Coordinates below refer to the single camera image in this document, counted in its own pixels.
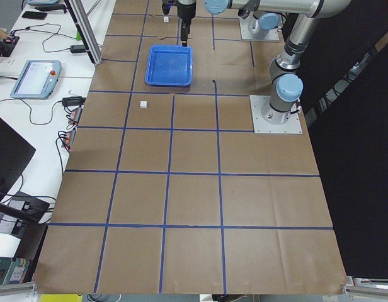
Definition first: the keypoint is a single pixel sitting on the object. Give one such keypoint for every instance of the black monitor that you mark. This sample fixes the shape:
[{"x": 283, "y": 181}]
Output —
[{"x": 15, "y": 155}]

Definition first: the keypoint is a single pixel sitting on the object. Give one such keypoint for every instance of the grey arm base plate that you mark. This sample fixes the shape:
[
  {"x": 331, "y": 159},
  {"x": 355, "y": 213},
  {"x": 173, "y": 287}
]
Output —
[{"x": 268, "y": 121}]

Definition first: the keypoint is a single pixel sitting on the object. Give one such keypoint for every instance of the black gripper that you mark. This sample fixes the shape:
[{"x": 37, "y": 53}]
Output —
[{"x": 185, "y": 11}]

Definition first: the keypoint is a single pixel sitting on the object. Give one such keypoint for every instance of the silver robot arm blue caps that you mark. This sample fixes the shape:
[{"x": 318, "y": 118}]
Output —
[{"x": 287, "y": 87}]

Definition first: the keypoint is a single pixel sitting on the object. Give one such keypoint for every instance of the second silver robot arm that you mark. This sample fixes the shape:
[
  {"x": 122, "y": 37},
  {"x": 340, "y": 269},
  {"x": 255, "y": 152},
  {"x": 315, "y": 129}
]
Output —
[{"x": 260, "y": 26}]

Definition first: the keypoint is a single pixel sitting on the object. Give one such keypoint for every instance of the brown paper table cover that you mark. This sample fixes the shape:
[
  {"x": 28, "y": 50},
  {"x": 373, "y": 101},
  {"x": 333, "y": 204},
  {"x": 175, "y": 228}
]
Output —
[{"x": 183, "y": 197}]

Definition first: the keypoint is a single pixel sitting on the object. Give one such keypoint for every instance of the aluminium frame post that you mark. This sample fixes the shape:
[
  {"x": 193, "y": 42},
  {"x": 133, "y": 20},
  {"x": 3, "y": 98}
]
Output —
[{"x": 83, "y": 26}]

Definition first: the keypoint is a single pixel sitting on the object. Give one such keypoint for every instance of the blue plastic tray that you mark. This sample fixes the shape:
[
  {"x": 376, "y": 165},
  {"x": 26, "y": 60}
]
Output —
[{"x": 169, "y": 65}]

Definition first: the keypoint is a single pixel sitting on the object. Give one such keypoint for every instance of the black power adapter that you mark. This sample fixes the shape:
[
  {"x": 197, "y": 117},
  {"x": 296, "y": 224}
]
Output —
[{"x": 77, "y": 49}]

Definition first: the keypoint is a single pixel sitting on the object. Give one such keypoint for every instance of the black smartphone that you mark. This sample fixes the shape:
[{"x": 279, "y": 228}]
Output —
[{"x": 34, "y": 15}]

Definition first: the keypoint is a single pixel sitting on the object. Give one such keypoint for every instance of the blue teach pendant tablet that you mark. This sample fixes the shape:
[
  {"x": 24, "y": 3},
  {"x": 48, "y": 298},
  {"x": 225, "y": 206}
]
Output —
[{"x": 37, "y": 79}]

